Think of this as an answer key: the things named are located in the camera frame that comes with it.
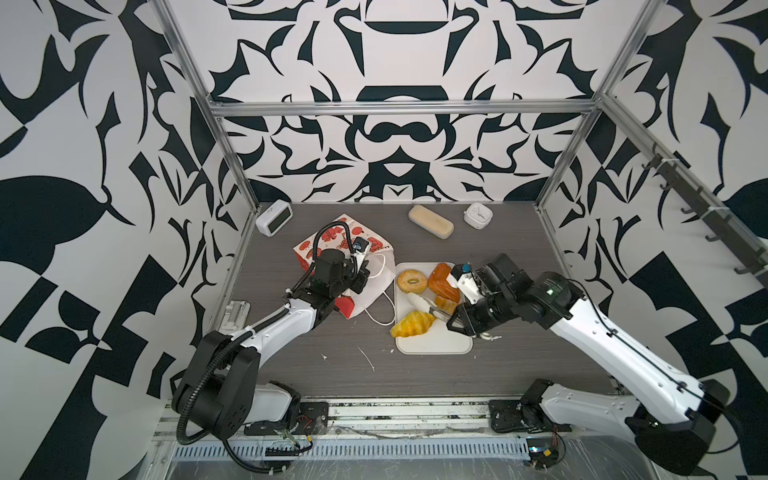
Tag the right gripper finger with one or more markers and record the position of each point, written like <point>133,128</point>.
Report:
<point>419,303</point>
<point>443,316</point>

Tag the white rectangular tray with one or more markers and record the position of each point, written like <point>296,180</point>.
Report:
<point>438,340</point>

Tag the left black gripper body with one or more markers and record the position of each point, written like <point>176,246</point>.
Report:
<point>348,280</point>

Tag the white digital alarm clock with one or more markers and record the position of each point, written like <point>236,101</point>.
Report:
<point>274,218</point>

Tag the small white lidded container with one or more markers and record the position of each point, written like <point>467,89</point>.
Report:
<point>478,216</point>

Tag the fake bagel donut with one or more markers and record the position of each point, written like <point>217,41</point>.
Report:
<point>412,281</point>

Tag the small electronics board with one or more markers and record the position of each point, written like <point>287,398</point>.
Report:
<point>545,452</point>

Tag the black wall hook rail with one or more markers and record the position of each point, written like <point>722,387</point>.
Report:
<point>701,204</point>

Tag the brown fake croissant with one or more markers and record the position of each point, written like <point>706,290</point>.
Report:
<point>439,285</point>

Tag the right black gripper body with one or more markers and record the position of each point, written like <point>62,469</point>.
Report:
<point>487,310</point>

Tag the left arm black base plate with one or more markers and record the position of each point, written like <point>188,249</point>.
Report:
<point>305,417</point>

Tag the yellow fake pastry bread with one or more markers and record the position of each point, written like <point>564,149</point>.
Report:
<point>446,304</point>

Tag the yellow fake croissant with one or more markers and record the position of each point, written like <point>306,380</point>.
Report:
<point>413,324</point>

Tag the silver metal bracket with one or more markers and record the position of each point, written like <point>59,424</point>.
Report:
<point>235,317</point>

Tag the white red paper bag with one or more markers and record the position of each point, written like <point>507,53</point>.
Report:
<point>339,235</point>

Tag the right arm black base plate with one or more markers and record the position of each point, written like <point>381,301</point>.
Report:
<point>508,416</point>

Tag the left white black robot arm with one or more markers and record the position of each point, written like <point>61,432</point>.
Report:
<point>217,390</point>

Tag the white slotted cable duct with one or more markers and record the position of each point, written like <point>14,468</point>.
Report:
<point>326,449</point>

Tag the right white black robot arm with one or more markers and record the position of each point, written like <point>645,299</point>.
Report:
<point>669,415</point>

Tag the beige oblong sponge block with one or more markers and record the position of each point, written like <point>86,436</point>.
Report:
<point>430,221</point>

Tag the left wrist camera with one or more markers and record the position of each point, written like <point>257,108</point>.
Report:
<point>360,245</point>

